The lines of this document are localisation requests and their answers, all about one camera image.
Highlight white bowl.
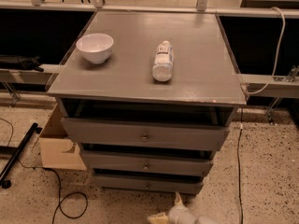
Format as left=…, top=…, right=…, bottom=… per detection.
left=76, top=34, right=114, bottom=63

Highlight black floor cable right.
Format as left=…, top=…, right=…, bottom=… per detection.
left=236, top=107, right=245, bottom=224

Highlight black bag on rail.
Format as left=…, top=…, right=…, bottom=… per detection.
left=0, top=55, right=44, bottom=72

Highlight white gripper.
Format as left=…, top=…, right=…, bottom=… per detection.
left=148, top=192, right=197, bottom=224

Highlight grey drawer cabinet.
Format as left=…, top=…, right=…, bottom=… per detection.
left=49, top=11, right=246, bottom=184

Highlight grey drawer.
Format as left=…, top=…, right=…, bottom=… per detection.
left=93, top=175, right=203, bottom=195
left=81, top=151, right=213, bottom=176
left=61, top=118, right=229, bottom=150

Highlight cardboard box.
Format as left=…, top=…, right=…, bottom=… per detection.
left=38, top=105, right=87, bottom=171

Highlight grey top drawer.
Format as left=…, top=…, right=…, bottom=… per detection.
left=61, top=118, right=229, bottom=150

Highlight grey middle drawer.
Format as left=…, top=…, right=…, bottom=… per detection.
left=81, top=151, right=213, bottom=176

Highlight clear plastic bottle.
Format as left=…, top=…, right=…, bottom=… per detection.
left=152, top=41, right=174, bottom=82

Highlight white hanging cable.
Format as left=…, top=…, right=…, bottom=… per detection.
left=240, top=7, right=286, bottom=96

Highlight black metal stand bar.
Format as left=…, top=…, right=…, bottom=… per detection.
left=0, top=123, right=40, bottom=189

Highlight grey bottom drawer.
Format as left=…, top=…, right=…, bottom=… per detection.
left=93, top=175, right=203, bottom=195

